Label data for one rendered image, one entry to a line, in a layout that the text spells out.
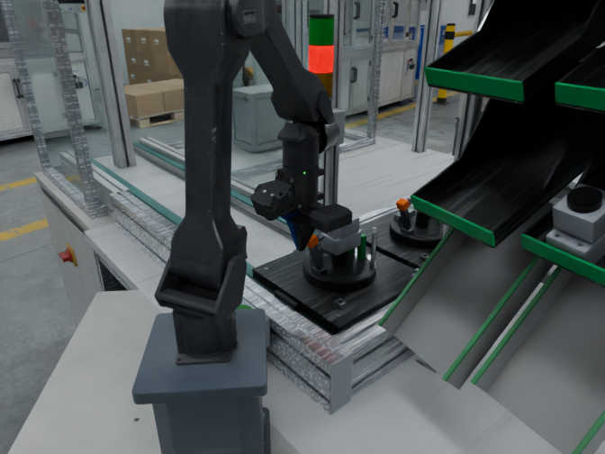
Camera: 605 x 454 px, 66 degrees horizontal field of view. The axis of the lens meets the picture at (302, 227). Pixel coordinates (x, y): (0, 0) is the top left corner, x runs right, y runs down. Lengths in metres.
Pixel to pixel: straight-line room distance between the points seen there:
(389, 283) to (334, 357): 0.22
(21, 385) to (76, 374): 1.44
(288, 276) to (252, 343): 0.32
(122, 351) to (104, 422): 0.16
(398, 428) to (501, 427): 0.15
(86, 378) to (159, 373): 0.35
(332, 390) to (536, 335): 0.30
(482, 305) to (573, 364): 0.13
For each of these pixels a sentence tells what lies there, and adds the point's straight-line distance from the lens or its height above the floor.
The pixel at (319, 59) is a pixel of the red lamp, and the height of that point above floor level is 1.33.
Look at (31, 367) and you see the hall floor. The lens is 2.44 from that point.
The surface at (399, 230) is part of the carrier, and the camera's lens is 1.04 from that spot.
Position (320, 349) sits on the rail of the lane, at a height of 0.96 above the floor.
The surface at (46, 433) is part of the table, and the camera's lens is 0.85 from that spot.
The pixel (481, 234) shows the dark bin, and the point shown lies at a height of 1.20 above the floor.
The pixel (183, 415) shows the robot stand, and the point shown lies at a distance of 0.59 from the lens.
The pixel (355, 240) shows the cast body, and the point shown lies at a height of 1.04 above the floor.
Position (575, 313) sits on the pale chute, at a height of 1.09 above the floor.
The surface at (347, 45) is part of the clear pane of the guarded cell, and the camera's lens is 2.21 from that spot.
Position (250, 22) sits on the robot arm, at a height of 1.42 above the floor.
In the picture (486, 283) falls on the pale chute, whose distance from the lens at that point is 0.70.
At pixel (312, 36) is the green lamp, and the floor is 1.38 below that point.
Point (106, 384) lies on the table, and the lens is 0.89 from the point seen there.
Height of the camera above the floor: 1.44
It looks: 26 degrees down
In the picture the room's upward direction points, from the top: straight up
